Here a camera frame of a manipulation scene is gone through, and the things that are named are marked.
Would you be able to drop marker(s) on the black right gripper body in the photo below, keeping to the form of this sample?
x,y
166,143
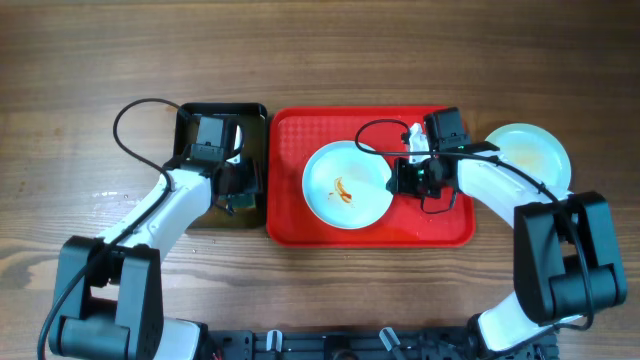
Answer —
x,y
417,179

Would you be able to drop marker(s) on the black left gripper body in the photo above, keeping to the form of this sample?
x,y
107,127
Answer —
x,y
243,177

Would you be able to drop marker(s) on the yellow green sponge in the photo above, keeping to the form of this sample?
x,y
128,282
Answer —
x,y
233,202

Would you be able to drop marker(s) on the white plate with sauce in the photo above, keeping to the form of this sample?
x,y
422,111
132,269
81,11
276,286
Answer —
x,y
346,187

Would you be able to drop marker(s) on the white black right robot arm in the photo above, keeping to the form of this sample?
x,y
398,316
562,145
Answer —
x,y
567,265

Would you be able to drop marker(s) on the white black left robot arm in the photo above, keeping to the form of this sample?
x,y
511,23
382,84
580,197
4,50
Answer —
x,y
108,300

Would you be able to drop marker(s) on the black tray with water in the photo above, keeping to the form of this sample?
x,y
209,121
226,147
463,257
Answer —
x,y
252,118

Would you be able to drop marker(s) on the red plastic tray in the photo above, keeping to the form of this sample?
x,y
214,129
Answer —
x,y
296,133

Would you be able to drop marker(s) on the cleaned white plate at side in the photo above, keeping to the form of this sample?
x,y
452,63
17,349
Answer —
x,y
536,151

